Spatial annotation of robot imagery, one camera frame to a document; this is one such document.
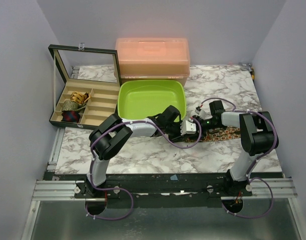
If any floral patterned tie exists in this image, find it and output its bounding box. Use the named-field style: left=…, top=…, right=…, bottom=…
left=200, top=126, right=240, bottom=143

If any green plastic tray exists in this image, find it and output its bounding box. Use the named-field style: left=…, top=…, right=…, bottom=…
left=117, top=79, right=187, bottom=120

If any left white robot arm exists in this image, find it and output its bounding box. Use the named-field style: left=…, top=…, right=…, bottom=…
left=86, top=105, right=188, bottom=198

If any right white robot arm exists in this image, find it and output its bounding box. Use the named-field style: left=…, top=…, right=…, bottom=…
left=201, top=97, right=279, bottom=196

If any yellow clamp at corner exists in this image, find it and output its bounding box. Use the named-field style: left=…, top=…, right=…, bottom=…
left=250, top=68, right=255, bottom=81

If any orange translucent storage box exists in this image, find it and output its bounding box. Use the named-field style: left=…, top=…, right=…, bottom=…
left=115, top=37, right=190, bottom=86

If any black tie organizer case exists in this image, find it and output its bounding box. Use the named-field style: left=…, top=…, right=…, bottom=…
left=48, top=43, right=122, bottom=130

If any yellow rolled tie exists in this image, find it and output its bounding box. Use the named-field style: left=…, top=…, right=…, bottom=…
left=70, top=91, right=91, bottom=105

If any red navy rolled tie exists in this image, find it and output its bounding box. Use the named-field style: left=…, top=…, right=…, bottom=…
left=61, top=110, right=81, bottom=123

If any grey-green rolled tie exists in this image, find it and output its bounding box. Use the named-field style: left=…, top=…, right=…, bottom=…
left=61, top=100, right=86, bottom=113

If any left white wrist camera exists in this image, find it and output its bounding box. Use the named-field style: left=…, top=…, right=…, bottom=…
left=180, top=120, right=197, bottom=136

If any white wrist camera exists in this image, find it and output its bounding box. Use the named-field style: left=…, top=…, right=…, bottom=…
left=180, top=120, right=197, bottom=136
left=195, top=106, right=208, bottom=120

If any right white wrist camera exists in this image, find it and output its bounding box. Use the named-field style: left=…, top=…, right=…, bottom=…
left=195, top=106, right=208, bottom=120

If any black mounting base rail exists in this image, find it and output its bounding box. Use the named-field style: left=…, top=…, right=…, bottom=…
left=43, top=172, right=294, bottom=214

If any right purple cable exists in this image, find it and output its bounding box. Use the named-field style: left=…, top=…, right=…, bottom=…
left=199, top=98, right=278, bottom=219

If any purple cable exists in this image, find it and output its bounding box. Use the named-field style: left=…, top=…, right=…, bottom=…
left=85, top=116, right=202, bottom=221
left=199, top=98, right=278, bottom=219

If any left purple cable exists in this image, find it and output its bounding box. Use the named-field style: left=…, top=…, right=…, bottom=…
left=85, top=116, right=202, bottom=221

